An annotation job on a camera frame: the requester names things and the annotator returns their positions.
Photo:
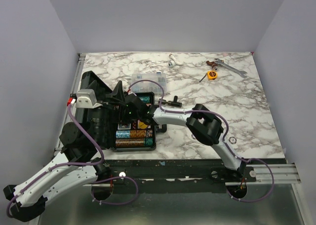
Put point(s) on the yellow tape measure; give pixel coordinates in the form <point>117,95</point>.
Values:
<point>212,75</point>

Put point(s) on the lower poker chip rows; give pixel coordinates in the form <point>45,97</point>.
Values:
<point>134,138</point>

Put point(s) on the clear plastic organizer box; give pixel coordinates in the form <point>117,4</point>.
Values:
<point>147,86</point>

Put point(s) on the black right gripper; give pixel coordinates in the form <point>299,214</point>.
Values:
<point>125,120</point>

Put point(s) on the blue playing card deck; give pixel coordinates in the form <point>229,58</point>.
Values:
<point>124,126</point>

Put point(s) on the black T-shaped pipe fitting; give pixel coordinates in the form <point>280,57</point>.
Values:
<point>173,103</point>

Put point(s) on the silver open-end wrench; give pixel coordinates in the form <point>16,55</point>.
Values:
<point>242,74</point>

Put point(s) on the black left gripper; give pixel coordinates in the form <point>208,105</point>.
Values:
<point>118,93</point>

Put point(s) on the yellow dealer button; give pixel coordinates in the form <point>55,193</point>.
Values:
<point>142,125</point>

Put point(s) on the brown handled tool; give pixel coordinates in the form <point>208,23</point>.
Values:
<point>213,65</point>

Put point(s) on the green poker chip row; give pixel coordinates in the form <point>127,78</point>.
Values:
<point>147,99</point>

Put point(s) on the black poker set case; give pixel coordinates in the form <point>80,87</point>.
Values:
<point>90,80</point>

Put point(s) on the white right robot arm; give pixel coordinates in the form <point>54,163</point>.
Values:
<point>205,126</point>

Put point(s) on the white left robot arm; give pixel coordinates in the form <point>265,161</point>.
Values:
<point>79,162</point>

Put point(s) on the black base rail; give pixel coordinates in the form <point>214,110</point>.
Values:
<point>169,176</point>

